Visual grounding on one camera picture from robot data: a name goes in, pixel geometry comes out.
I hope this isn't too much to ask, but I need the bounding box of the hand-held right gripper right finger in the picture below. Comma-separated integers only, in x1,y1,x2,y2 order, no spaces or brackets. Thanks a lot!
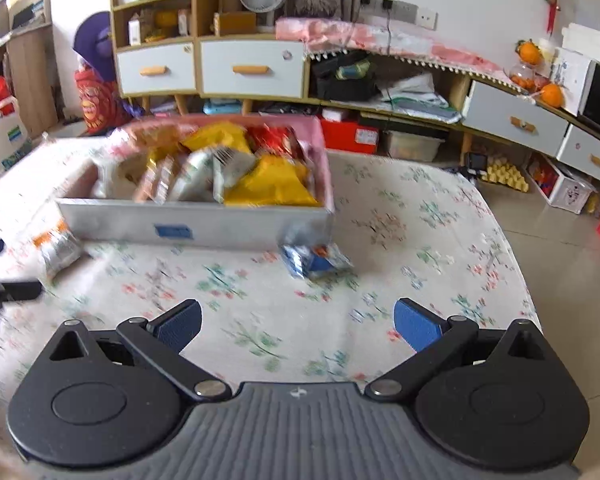
365,297,573,402

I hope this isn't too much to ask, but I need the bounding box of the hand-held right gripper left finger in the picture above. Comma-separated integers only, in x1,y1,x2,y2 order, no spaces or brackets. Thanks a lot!
25,300,232,403

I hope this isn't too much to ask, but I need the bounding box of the orange white snack packet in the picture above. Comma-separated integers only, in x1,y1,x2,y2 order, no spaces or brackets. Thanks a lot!
34,221,83,281

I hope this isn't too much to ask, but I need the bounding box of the pink cardboard box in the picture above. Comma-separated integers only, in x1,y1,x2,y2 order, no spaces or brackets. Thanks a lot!
55,114,337,253

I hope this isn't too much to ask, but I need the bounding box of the small blue snack packet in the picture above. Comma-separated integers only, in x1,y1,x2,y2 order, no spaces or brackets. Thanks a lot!
280,227,355,281

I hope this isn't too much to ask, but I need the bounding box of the white packet monkey print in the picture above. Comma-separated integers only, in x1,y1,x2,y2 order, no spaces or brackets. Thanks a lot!
87,152,141,200

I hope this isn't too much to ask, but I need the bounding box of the brown snack packet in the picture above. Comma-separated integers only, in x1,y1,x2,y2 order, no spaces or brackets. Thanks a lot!
135,155,176,203

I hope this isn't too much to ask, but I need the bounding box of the white packet red picture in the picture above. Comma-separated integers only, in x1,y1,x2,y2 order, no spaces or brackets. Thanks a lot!
172,150,216,201

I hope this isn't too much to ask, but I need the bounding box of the white packet green lettering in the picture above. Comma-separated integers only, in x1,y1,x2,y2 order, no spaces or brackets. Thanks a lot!
212,147,258,203

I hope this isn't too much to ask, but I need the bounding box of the large yellow snack bag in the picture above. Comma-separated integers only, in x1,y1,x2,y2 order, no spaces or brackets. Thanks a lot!
225,155,321,207

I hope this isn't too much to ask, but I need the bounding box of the yellow packet oval label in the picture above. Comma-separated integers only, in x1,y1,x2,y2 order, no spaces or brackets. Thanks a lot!
182,122,253,153

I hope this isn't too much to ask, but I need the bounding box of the pink snack packet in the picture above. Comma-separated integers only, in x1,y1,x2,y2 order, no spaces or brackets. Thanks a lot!
125,121,181,148

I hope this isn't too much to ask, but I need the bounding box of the red snack packet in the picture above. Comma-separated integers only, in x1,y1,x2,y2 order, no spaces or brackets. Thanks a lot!
247,125,301,158

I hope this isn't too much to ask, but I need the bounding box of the floral tablecloth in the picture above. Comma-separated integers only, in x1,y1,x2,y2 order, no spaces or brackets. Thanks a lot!
0,135,542,461

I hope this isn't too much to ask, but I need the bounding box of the white shopping bag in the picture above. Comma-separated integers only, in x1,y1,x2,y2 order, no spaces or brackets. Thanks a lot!
0,95,33,177

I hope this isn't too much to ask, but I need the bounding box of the yellow egg tray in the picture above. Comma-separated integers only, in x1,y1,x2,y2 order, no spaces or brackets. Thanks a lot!
481,156,531,193

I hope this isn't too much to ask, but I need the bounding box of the red gift bag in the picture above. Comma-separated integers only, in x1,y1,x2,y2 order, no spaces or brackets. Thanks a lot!
75,67,131,136

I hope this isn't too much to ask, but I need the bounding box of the white storage bin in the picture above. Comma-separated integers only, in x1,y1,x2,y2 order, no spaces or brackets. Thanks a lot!
382,130,443,162

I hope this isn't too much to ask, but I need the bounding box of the wooden bookshelf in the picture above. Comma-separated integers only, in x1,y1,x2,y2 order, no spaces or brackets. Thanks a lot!
0,0,58,138

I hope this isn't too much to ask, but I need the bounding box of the red box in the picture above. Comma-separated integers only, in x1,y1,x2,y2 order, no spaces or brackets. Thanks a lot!
320,119,381,151

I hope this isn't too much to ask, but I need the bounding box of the white printed floor carton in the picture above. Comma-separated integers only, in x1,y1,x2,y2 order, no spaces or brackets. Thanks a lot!
527,154,597,215

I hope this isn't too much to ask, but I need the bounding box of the storage bin blue lid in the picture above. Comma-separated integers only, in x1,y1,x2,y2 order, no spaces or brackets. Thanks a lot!
202,99,243,116

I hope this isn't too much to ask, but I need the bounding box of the purple plush toy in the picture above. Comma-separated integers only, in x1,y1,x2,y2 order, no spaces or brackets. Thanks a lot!
73,10,116,83

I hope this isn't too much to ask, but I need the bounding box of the pile of paper bags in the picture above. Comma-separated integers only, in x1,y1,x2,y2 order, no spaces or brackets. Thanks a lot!
377,72,463,123

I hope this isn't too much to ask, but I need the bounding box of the wide white drawer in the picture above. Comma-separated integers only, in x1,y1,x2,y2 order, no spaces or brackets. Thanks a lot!
462,80,568,153

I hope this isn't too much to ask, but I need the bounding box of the small white drawer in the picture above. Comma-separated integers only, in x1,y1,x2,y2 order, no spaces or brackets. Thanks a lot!
557,125,600,186

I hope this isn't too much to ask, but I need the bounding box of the wooden low cabinet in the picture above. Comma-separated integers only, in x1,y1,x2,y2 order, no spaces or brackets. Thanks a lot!
307,50,600,188

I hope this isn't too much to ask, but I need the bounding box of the storage bin black lid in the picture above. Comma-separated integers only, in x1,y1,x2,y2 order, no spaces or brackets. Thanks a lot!
255,101,313,117

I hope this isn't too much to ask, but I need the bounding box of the black bag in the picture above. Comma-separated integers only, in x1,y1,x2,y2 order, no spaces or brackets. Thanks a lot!
310,51,381,102

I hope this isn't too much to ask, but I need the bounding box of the green yellow pouch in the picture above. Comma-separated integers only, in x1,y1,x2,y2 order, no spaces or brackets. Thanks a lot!
336,58,372,80

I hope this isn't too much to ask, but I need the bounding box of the glass jar of oranges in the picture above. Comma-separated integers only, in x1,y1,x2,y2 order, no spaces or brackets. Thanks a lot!
509,62,538,91

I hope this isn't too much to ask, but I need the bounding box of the white drawer with sticker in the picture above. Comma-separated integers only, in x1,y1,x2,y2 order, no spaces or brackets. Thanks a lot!
200,39,308,100

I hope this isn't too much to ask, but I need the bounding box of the pink printed cloth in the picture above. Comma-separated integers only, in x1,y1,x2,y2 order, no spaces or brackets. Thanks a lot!
275,16,511,86

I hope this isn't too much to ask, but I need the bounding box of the white blue printed carton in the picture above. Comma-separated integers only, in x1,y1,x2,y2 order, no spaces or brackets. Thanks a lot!
550,47,596,116

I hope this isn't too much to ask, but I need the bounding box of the orange with leaves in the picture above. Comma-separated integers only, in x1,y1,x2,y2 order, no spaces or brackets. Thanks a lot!
515,39,541,66

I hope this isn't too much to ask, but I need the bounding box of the white paper roll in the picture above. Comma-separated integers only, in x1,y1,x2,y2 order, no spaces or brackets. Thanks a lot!
537,35,556,66

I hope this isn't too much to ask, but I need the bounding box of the brown cardboard box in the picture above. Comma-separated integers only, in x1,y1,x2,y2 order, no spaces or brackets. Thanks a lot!
213,11,257,37

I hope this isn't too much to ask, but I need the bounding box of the wooden shelf cabinet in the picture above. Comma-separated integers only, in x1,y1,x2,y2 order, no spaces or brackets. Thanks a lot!
109,0,312,116

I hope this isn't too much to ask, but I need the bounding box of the white foam box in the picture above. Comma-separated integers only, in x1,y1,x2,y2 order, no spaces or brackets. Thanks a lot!
562,22,600,63

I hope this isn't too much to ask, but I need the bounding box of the white drawer wooden handle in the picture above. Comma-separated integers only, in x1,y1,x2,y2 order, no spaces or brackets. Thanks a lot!
116,42,198,97

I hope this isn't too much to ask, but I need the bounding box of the wall socket strip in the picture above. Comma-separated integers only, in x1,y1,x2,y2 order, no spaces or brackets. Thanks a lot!
359,0,420,23

